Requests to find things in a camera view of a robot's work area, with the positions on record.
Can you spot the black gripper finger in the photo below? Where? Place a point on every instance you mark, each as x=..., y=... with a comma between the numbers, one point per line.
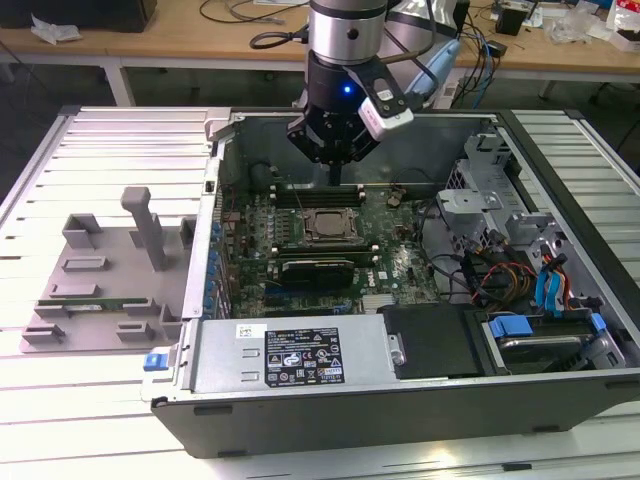
x=367, y=145
x=305, y=135

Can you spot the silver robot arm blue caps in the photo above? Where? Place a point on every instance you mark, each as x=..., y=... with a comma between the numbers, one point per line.
x=345, y=30

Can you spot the CPU socket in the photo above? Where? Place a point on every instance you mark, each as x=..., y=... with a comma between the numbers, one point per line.
x=306, y=241

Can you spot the black RAM slot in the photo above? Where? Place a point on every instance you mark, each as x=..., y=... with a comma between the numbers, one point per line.
x=365, y=261
x=320, y=193
x=320, y=198
x=320, y=249
x=300, y=188
x=320, y=253
x=320, y=245
x=320, y=203

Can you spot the black cylindrical part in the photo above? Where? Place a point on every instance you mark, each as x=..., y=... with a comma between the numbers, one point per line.
x=260, y=176

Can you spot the silver coin battery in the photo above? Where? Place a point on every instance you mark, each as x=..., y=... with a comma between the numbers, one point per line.
x=394, y=201

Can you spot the grey metal drive cage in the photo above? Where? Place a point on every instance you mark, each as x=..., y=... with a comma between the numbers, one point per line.
x=470, y=200

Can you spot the green motherboard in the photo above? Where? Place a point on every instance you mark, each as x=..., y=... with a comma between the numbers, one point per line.
x=400, y=270

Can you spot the black graphics card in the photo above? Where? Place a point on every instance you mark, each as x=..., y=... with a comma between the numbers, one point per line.
x=315, y=275

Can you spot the black computer tower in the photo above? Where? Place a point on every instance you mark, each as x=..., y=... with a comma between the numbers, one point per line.
x=462, y=15

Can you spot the silver finned heatsink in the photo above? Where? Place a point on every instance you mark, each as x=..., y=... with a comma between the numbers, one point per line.
x=378, y=303

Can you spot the black power adapter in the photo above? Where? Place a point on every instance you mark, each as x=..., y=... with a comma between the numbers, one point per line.
x=496, y=48

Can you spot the small black box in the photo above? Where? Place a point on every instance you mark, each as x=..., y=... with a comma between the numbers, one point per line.
x=509, y=20

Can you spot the black plastic cover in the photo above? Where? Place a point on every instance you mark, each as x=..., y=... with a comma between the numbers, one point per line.
x=430, y=340

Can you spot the hard disk in blue carrier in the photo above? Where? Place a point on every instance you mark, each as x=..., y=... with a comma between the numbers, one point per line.
x=510, y=327

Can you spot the grey power supply unit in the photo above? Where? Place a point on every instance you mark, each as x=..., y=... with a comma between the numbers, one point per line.
x=225, y=355

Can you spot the clear plastic bags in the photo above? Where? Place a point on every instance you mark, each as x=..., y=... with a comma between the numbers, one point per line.
x=575, y=25

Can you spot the grey parts rack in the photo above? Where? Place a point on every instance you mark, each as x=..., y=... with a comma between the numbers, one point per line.
x=110, y=280

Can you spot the large black box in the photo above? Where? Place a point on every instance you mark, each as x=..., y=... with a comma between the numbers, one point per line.
x=75, y=12

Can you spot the green RAM stick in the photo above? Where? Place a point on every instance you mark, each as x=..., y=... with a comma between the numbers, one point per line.
x=100, y=301

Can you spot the blue case latch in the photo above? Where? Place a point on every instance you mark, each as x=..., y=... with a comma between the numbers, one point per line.
x=155, y=361

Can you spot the white crumpled bag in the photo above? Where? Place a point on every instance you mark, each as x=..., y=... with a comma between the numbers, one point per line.
x=52, y=30

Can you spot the open black PC case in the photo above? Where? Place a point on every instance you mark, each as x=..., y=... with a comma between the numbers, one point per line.
x=350, y=425

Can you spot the white red package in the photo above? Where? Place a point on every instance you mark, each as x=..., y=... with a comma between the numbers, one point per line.
x=625, y=25

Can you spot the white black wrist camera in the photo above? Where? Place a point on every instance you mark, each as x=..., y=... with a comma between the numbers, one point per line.
x=382, y=107

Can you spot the wooden desk white frame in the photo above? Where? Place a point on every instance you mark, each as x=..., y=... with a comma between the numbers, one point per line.
x=200, y=42

